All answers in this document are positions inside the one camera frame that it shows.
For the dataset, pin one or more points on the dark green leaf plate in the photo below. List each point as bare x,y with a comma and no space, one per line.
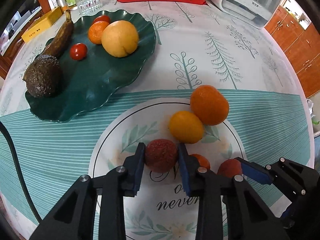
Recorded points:
89,83

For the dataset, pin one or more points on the yellow flat box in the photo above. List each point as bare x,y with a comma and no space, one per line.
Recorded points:
41,24

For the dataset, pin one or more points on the wooden cabinet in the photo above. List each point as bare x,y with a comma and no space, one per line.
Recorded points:
301,47

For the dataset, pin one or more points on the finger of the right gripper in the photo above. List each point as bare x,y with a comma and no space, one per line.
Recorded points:
298,183

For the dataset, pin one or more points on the white printed round plate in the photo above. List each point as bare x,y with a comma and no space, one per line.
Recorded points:
161,209

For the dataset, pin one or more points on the red cherry tomato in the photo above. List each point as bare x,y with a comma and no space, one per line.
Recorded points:
202,160
103,18
78,51

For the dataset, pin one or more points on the small orange tangerine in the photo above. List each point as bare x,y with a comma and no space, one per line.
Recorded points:
96,30

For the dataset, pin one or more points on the small metal can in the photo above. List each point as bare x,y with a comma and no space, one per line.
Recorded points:
63,5

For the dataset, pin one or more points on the dark avocado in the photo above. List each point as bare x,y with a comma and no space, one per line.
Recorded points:
44,77

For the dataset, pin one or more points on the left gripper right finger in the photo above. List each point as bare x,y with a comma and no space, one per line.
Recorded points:
248,217

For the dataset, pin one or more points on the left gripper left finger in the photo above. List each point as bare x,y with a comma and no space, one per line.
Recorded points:
72,217

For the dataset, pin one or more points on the overripe brown banana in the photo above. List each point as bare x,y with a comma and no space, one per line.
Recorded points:
61,40

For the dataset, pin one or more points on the large yellow orange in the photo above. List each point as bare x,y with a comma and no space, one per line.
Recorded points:
120,38

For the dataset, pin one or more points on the small yellow kumquat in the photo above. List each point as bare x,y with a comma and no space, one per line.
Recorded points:
186,127

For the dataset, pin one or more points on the red lychee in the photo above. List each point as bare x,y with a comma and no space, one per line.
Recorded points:
161,155
230,168

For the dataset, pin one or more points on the teal striped table runner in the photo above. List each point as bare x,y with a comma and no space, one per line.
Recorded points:
261,127

